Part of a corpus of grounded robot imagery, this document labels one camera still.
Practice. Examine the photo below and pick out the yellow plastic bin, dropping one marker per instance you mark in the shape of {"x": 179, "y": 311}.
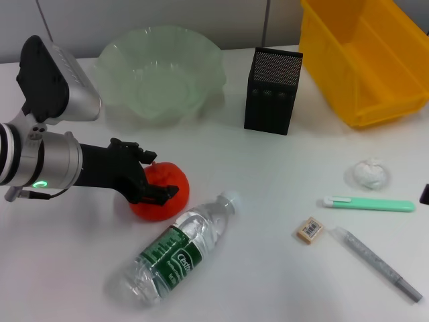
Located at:
{"x": 362, "y": 60}

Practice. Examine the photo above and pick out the beige eraser with barcode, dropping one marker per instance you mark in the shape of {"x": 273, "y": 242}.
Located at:
{"x": 310, "y": 229}

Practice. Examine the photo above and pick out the orange fruit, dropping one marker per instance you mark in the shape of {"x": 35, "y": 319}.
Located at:
{"x": 167, "y": 188}

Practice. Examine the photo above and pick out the grey pen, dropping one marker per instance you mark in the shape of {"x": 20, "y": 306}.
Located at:
{"x": 375, "y": 260}

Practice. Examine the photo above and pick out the pale green glass fruit plate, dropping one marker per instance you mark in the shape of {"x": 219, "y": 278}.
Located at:
{"x": 157, "y": 77}

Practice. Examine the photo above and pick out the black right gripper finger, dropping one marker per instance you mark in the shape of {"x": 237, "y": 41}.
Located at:
{"x": 425, "y": 194}

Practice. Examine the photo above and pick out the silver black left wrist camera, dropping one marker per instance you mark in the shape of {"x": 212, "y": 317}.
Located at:
{"x": 57, "y": 80}

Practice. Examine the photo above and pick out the clear water bottle green label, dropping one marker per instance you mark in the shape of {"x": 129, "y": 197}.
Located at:
{"x": 181, "y": 248}

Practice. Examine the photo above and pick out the white paper ball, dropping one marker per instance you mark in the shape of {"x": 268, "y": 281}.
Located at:
{"x": 368, "y": 172}

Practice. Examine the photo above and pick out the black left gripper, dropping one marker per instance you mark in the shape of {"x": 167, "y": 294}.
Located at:
{"x": 107, "y": 169}

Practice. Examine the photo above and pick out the black mesh pen holder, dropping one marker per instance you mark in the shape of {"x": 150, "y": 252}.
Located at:
{"x": 273, "y": 90}

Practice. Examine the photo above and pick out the mint green utility knife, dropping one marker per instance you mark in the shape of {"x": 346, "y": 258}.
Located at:
{"x": 368, "y": 204}

